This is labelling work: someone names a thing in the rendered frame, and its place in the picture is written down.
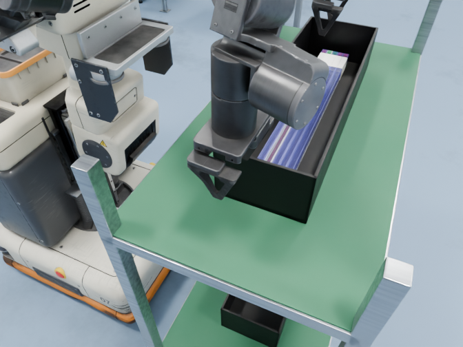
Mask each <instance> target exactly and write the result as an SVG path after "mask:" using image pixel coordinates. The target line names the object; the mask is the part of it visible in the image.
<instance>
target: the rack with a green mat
mask: <svg viewBox="0 0 463 347"><path fill-rule="evenodd" d="M442 1H443V0H429V2H428V5H427V7H426V10H425V13H424V16H423V18H422V22H421V24H420V27H419V30H418V33H417V35H416V38H415V41H414V43H413V47H412V48H406V47H402V46H397V45H390V44H386V43H378V42H375V43H374V46H373V50H372V53H371V57H370V60H369V64H368V67H367V70H366V72H365V75H364V78H363V80H362V83H361V85H360V88H359V90H358V93H357V96H356V99H355V100H354V103H353V106H352V108H351V111H350V113H349V116H348V119H347V121H346V124H345V126H344V129H343V131H342V134H341V137H340V140H339V141H338V144H337V147H336V150H335V152H334V154H333V157H332V159H331V162H330V164H329V168H328V170H327V172H326V175H325V178H324V180H323V182H322V185H321V188H320V190H319V192H318V196H317V198H316V201H315V203H314V205H313V208H312V210H311V213H310V216H309V219H308V221H307V223H306V224H303V223H301V222H297V221H295V220H292V219H289V218H286V217H283V216H281V215H277V214H275V213H272V212H269V211H265V210H263V209H259V208H257V207H254V206H251V205H249V204H245V203H243V202H239V201H237V200H233V199H231V198H228V197H224V198H223V199H222V200H219V199H217V198H214V197H213V196H212V195H211V193H210V192H209V190H208V189H207V187H206V186H205V184H204V183H203V181H202V180H201V179H200V178H199V177H198V176H196V175H195V174H194V173H193V172H192V171H191V170H190V169H189V168H188V167H187V157H188V156H189V154H190V153H191V152H192V151H193V149H194V140H193V138H194V137H195V135H197V133H198V132H199V131H200V130H201V128H202V127H203V126H204V125H205V123H206V122H207V121H208V120H209V119H210V118H211V117H212V114H211V100H210V101H209V102H208V104H206V106H205V107H204V108H203V109H202V110H201V111H200V113H199V114H198V115H197V116H196V118H195V119H194V120H193V121H192V122H191V123H190V124H189V126H188V127H187V128H186V129H185V131H184V132H183V133H182V134H181V135H180V136H179V137H178V138H177V140H176V141H175V142H174V143H173V145H172V146H171V147H170V148H169V149H168V150H167V151H166V152H165V154H164V155H163V156H162V157H161V159H160V160H159V161H158V162H157V163H156V164H155V165H154V167H153V168H152V169H151V170H150V172H149V173H148V174H147V175H146V176H145V177H144V179H142V181H141V182H140V183H139V184H138V186H137V187H136V188H135V189H134V190H133V192H132V193H131V194H130V195H129V196H128V197H127V198H126V200H125V201H124V202H123V203H122V205H121V206H120V207H119V208H118V209H116V205H115V203H114V199H113V197H112V194H111V191H110V188H109V185H108V183H107V179H106V177H105V173H104V170H103V167H102V164H101V161H100V160H99V159H98V158H95V157H92V156H89V155H86V154H83V155H82V156H81V157H80V158H79V159H78V160H76V161H75V162H74V163H73V164H72V165H71V169H72V172H73V174H74V177H75V179H76V181H77V184H78V186H79V189H80V190H81V193H82V195H83V198H84V200H85V203H86V205H87V207H88V209H89V212H90V214H91V216H92V219H93V221H94V224H95V226H96V229H97V231H98V233H99V236H100V238H101V241H102V242H103V245H104V247H105V250H106V252H107V254H108V257H109V259H110V262H111V263H112V266H113V268H114V271H115V273H116V276H117V278H118V280H119V282H120V285H121V287H122V289H123V292H124V294H125V297H126V299H127V302H128V304H129V305H130V308H131V310H132V313H133V316H134V318H135V320H136V323H137V325H138V327H139V330H140V332H141V334H142V336H143V339H144V341H145V344H146V346H147V347H269V346H266V345H264V344H262V343H260V342H258V341H255V340H253V339H251V338H248V337H246V336H244V335H241V334H240V333H237V332H235V331H233V330H230V329H228V328H226V327H224V326H221V313H220V308H221V306H222V305H223V302H224V301H225V298H226V297H227V294H230V295H233V296H235V297H238V298H240V299H243V300H245V301H247V302H250V303H252V304H255V305H257V306H259V307H262V308H265V309H267V310H268V311H271V312H274V313H277V314H279V315H282V316H283V317H286V318H287V319H286V322H285V325H284V328H283V330H282V334H281V336H280V339H279V342H278V345H277V347H330V345H331V340H332V337H335V338H336V339H339V340H342V341H341V342H340V344H339V346H338V347H371V345H372V344H373V342H374V340H375V339H376V337H377V336H378V335H379V333H380V331H381V330H382V329H383V328H384V326H385V324H386V323H387V322H388V320H389V319H390V317H391V316H392V314H393V313H394V312H395V310H396V308H397V307H398V306H399V305H400V303H401V301H402V300H403V299H404V297H405V296H406V294H407V293H408V292H409V290H410V289H411V287H412V281H413V265H412V264H408V263H406V262H402V261H399V260H396V259H393V258H391V257H387V256H388V251H389V244H390V239H391V232H392V227H393V219H394V215H395V208H396V203H397V199H398V191H399V186H400V179H401V174H402V167H403V162H404V155H405V150H406V145H407V138H408V134H409V126H410V122H411V114H412V109H413V102H414V97H415V90H416V85H417V81H418V73H419V69H420V61H421V57H422V53H423V51H424V47H425V45H426V42H427V40H428V37H429V35H430V33H431V30H432V27H433V24H434V22H435V19H436V16H437V15H438V12H439V9H440V6H441V4H442ZM132 254H134V255H137V256H139V257H141V258H144V259H146V260H149V261H150V262H153V263H156V264H158V265H161V266H164V267H165V268H167V269H170V270H173V271H176V272H177V273H180V274H182V275H185V276H187V277H190V278H192V279H194V280H196V281H195V283H194V285H193V287H192V289H191V291H190V292H189V294H188V296H187V298H186V299H185V301H184V303H183V305H182V306H181V309H180V310H179V312H178V314H177V316H176V317H175V319H174V321H173V322H172V325H171V326H170V328H169V330H168V332H167V333H166V335H165V337H164V338H163V340H162V341H161V337H160V335H159V332H158V329H157V326H156V323H155V321H154V317H153V314H152V311H151V308H150V305H149V302H148V300H147V296H146V294H145V291H144V288H143V285H142V282H141V279H140V276H139V274H138V270H137V267H136V264H135V261H134V258H133V256H132Z"/></svg>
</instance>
